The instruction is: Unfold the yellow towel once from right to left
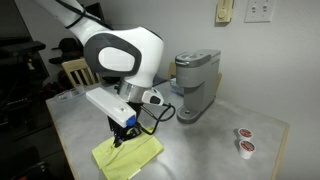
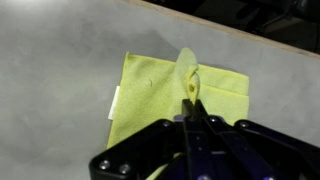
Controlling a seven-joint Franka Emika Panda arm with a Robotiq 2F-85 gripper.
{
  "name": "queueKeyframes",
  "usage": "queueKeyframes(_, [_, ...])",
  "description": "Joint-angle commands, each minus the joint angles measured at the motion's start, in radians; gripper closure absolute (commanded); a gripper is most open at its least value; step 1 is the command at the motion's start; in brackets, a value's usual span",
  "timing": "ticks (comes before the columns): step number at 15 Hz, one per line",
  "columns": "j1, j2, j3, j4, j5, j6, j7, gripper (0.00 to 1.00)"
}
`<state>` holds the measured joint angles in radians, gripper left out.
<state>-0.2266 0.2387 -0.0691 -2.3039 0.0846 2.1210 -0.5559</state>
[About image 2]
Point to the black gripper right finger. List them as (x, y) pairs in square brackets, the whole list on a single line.
[(246, 150)]

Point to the yellow microfibre towel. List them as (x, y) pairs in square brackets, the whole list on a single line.
[(150, 90)]

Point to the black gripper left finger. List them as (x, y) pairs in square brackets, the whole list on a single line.
[(150, 150)]

